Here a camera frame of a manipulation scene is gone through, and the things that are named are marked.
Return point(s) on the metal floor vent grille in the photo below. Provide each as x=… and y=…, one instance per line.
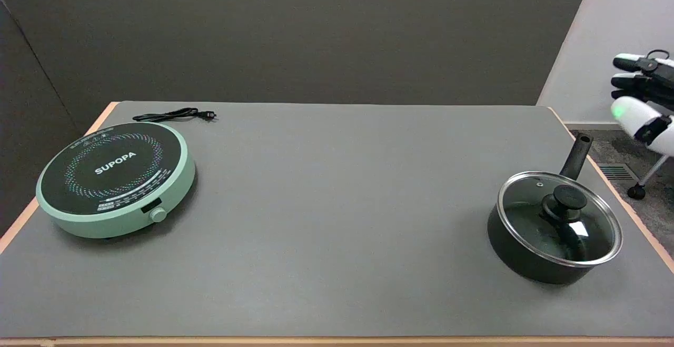
x=617, y=171

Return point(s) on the white stand leg black caster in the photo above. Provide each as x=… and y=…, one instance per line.
x=636, y=191

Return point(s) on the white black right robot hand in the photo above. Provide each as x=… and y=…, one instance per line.
x=640, y=118

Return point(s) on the green SUPOPA induction cooker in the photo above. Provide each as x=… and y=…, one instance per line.
x=113, y=170

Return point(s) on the glass pot lid black knob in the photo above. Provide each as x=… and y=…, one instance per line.
x=521, y=199

